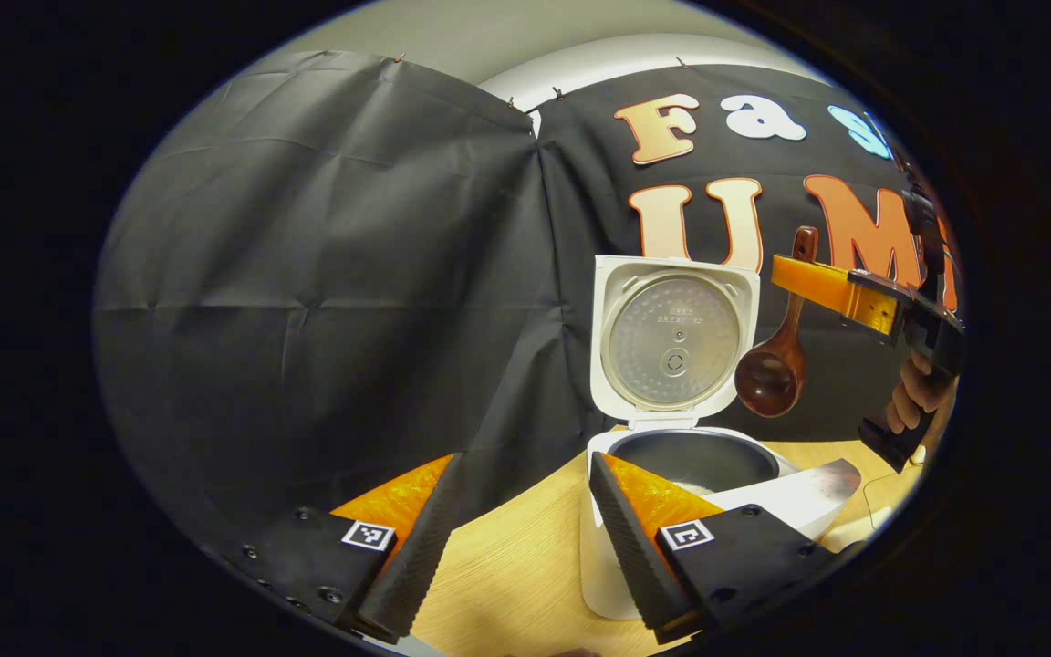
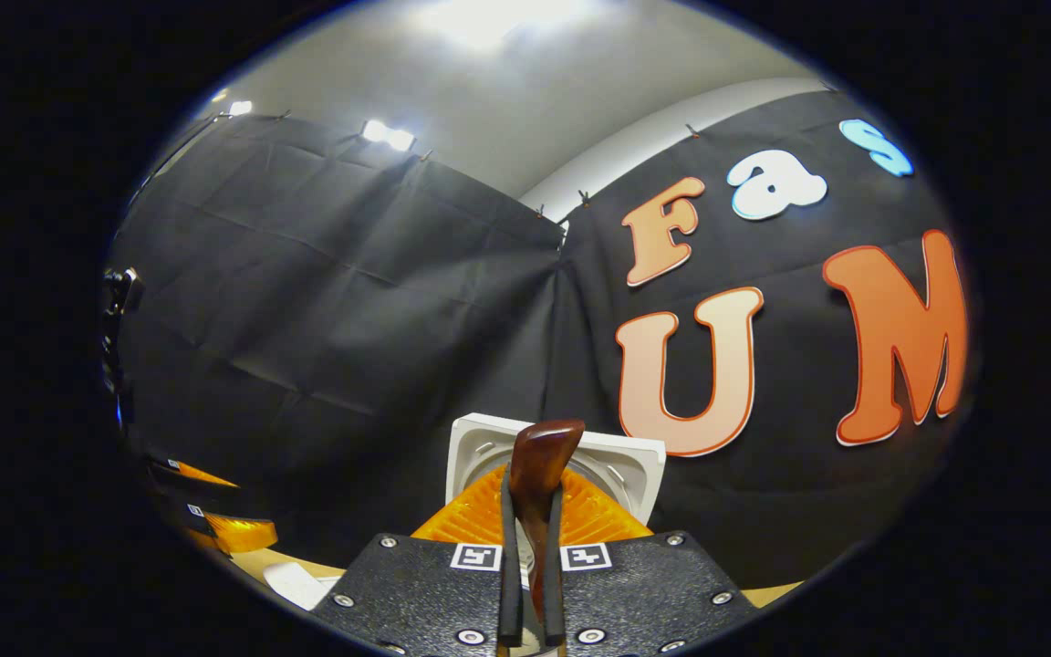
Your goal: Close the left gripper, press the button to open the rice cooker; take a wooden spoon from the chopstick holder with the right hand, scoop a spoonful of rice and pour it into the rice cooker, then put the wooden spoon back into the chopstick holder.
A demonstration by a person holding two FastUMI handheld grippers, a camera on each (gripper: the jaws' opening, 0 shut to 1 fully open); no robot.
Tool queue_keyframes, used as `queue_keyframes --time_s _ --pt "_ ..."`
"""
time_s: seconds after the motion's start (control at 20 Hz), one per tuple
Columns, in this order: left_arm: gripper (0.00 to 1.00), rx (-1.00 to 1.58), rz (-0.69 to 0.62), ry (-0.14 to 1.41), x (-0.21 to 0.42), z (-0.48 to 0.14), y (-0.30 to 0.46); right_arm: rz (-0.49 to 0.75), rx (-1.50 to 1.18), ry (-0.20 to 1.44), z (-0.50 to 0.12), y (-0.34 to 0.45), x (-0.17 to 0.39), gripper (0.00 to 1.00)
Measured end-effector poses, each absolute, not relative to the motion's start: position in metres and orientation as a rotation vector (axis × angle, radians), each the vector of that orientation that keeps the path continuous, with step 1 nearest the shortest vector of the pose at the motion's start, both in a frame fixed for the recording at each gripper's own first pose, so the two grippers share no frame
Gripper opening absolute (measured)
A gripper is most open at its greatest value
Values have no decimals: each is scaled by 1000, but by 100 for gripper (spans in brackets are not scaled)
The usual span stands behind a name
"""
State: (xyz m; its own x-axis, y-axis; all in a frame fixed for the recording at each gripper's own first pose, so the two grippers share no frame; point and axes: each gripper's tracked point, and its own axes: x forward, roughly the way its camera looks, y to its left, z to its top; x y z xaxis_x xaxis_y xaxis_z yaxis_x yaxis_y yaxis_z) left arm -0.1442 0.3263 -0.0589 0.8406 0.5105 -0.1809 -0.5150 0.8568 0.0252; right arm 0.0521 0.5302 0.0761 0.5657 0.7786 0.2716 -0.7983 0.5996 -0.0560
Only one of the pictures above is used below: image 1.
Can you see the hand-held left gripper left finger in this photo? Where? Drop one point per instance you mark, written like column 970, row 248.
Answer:
column 421, row 557

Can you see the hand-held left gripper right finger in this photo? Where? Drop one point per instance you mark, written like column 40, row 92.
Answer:
column 635, row 566

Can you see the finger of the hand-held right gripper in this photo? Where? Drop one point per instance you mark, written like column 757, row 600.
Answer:
column 817, row 281

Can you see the brown wooden spoon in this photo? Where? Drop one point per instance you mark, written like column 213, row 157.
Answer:
column 770, row 379

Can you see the white rice cooker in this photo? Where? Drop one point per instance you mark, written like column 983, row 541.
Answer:
column 671, row 338

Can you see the black backdrop cloth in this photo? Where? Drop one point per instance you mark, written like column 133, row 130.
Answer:
column 325, row 274

